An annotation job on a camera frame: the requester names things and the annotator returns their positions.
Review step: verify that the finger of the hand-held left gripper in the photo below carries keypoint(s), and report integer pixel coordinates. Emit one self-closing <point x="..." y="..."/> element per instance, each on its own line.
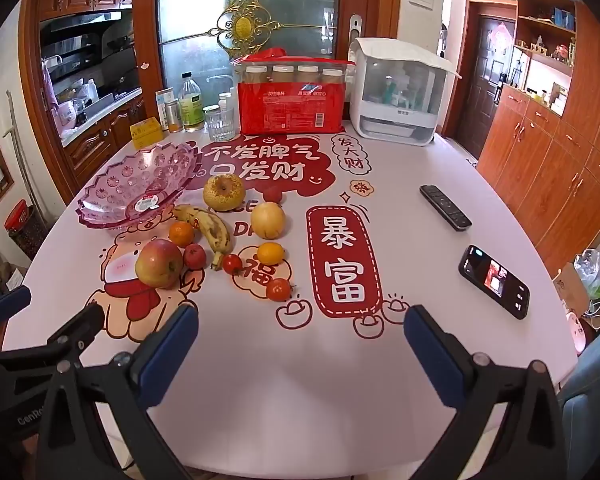
<point x="80" y="324"/>
<point x="7" y="305"/>

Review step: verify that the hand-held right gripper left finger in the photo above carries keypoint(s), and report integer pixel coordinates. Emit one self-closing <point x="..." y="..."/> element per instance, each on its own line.
<point x="167" y="357"/>

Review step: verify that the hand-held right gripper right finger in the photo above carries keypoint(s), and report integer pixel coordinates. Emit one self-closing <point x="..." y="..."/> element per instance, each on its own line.
<point x="427" y="357"/>

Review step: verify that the red apple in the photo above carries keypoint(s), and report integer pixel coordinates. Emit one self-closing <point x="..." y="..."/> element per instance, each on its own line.
<point x="158" y="262"/>

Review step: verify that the small red crabapple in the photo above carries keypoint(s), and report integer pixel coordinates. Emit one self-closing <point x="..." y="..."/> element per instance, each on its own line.
<point x="273" y="195"/>
<point x="194" y="256"/>

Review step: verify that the cherry tomato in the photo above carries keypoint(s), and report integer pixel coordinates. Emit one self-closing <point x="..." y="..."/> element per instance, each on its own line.
<point x="278" y="289"/>
<point x="232" y="264"/>

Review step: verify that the orange tangerine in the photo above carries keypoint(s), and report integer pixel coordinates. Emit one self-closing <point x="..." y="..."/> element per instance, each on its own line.
<point x="181" y="234"/>

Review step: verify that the small yellow-orange orange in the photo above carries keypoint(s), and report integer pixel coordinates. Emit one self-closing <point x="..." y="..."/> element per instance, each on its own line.
<point x="270" y="253"/>

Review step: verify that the pink plastic fruit bowl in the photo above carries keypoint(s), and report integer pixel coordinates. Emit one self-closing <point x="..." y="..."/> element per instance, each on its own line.
<point x="130" y="185"/>

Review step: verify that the smooth yellow pear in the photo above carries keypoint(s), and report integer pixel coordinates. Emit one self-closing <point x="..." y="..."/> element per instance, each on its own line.
<point x="267" y="220"/>

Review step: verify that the red-lidded container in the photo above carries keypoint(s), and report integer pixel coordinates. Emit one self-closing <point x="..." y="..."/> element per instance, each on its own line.
<point x="22" y="220"/>

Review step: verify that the black smartphone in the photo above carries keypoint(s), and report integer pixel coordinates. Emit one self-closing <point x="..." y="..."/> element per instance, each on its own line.
<point x="494" y="281"/>

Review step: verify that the printed white tablecloth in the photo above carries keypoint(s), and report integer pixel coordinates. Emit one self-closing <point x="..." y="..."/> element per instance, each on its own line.
<point x="330" y="385"/>

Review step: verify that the spotted yellow banana bunch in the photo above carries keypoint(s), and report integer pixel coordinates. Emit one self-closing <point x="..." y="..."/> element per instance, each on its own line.
<point x="212" y="232"/>

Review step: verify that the white mop pole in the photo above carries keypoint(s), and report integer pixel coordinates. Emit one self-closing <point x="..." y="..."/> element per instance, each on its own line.
<point x="20" y="160"/>

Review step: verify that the black remote control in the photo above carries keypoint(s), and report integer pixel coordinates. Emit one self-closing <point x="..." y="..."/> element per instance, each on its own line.
<point x="445" y="207"/>

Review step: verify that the cardboard box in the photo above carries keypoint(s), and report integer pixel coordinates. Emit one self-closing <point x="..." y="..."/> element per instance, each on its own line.
<point x="567" y="287"/>

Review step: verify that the blue chair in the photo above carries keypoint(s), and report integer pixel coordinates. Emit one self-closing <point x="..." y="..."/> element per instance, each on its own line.
<point x="592" y="400"/>

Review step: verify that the spotted yellow pear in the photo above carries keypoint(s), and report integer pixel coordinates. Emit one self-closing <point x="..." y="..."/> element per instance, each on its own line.
<point x="223" y="192"/>

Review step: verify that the wooden kitchen base cabinet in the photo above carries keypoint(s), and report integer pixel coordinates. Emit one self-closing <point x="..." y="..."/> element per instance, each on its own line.
<point x="95" y="145"/>

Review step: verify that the clear plastic bag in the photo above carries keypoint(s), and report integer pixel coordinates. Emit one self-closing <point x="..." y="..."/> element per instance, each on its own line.
<point x="595" y="272"/>

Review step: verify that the yellow box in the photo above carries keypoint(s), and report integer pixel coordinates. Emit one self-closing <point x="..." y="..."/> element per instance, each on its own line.
<point x="146" y="130"/>

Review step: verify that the small amber bottle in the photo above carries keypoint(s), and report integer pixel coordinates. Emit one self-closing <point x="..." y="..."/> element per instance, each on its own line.
<point x="172" y="116"/>

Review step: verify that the white carton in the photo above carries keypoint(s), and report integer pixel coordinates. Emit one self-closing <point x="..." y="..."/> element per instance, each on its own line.
<point x="161" y="100"/>

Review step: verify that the clear drinking glass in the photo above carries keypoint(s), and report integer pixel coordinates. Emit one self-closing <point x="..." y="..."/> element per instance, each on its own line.
<point x="220" y="124"/>

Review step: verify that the wooden storage cabinet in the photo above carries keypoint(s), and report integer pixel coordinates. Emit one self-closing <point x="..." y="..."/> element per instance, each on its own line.
<point x="555" y="150"/>

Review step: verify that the clear bottle with green label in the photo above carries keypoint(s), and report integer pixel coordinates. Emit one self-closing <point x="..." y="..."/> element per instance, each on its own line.
<point x="191" y="105"/>

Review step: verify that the white pill bottle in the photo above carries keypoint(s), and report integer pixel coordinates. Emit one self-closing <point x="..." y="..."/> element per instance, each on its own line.
<point x="224" y="101"/>

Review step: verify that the red paper cup package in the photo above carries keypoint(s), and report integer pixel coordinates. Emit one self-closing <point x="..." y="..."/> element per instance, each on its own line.
<point x="290" y="110"/>

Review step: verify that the dark entrance door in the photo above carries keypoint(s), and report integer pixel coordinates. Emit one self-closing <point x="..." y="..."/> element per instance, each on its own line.
<point x="485" y="85"/>

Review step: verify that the white countertop sterilizer appliance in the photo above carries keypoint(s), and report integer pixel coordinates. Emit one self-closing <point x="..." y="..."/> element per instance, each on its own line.
<point x="380" y="57"/>

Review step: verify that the clear bag with red trim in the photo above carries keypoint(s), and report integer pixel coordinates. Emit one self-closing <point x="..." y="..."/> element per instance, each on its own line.
<point x="270" y="54"/>

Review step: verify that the gold door ornament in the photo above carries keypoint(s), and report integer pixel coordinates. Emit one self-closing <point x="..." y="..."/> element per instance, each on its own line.
<point x="245" y="25"/>

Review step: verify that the frosted glass door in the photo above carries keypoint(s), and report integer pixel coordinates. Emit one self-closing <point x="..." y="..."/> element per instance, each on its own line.
<point x="305" y="15"/>

